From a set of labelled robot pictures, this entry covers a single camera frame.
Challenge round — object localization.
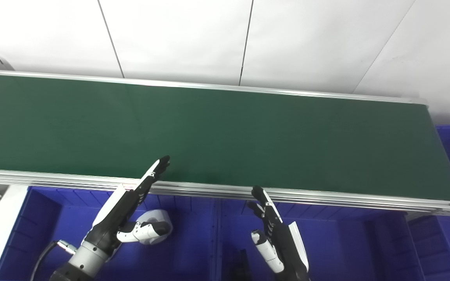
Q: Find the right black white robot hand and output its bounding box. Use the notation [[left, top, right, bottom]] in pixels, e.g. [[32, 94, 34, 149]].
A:
[[247, 186, 311, 281]]

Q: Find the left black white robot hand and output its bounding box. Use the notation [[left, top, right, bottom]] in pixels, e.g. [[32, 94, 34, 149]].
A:
[[86, 155, 171, 255]]

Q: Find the white cube part with hole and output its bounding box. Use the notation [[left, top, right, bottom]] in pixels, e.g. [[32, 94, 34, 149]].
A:
[[136, 210, 173, 245]]

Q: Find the green conveyor belt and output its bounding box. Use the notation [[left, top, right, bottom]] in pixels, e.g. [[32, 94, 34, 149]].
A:
[[0, 74, 450, 202], [0, 57, 450, 217]]

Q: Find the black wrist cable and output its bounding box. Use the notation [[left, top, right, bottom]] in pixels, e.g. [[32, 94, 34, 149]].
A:
[[29, 240, 82, 281]]

